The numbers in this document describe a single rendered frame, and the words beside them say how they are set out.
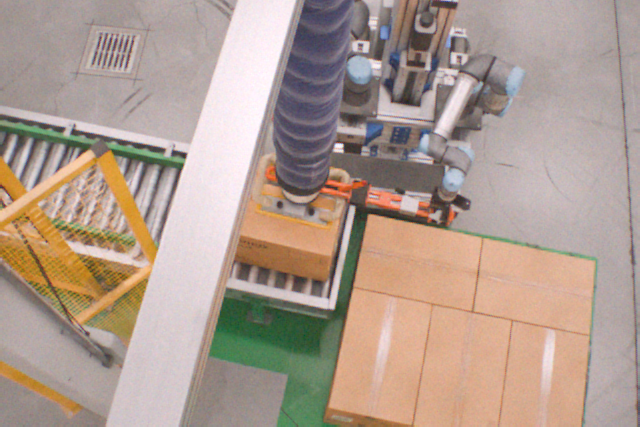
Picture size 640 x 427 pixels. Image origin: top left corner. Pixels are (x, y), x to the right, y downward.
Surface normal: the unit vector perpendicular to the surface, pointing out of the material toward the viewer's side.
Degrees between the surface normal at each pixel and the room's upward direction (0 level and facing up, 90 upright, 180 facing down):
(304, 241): 0
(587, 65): 0
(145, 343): 0
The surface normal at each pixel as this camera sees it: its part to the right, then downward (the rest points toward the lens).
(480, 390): 0.04, -0.40
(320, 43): 0.37, 0.76
